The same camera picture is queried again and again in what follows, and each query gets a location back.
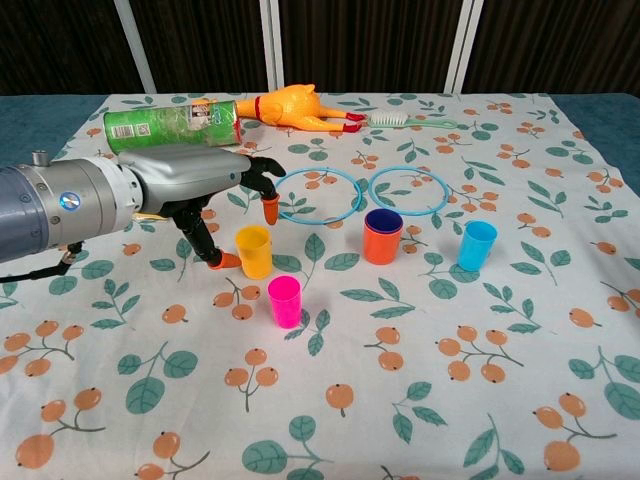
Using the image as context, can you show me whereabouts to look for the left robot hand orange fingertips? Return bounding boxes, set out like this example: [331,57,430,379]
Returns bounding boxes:
[118,148,287,272]

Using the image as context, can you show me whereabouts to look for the yellow plastic cup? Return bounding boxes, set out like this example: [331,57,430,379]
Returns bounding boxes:
[234,225,274,280]

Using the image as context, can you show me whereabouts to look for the pink plastic cup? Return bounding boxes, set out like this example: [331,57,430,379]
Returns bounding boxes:
[267,275,303,330]

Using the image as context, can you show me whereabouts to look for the dark blue plastic cup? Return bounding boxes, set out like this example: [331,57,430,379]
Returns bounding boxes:
[366,208,403,235]

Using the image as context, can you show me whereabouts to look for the light blue plastic cup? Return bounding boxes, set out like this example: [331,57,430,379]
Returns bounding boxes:
[457,220,499,273]

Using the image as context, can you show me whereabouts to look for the large orange plastic cup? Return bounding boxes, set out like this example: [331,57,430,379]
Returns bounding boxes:
[363,214,404,265]

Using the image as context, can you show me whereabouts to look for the green chip can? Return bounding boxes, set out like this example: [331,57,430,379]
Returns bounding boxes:
[103,99,243,155]

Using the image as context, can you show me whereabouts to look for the yellow rubber chicken toy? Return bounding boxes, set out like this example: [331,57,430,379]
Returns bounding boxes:
[192,83,366,136]

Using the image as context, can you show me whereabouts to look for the teal table cover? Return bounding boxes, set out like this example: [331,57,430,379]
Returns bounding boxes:
[0,91,640,194]

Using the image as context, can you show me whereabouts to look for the dark folding partition screen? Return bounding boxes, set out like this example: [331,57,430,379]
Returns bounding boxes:
[0,0,640,96]

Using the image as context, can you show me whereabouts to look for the floral printed tablecloth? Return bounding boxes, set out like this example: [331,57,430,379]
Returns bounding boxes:
[0,92,640,480]

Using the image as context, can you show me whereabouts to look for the light blue plastic ring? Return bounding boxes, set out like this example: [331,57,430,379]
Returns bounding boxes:
[272,167,362,226]
[369,165,451,217]

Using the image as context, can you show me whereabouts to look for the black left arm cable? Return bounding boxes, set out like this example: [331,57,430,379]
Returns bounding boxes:
[0,240,84,284]

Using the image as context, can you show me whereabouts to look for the green handled brush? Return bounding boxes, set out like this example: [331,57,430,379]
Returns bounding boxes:
[368,110,457,130]

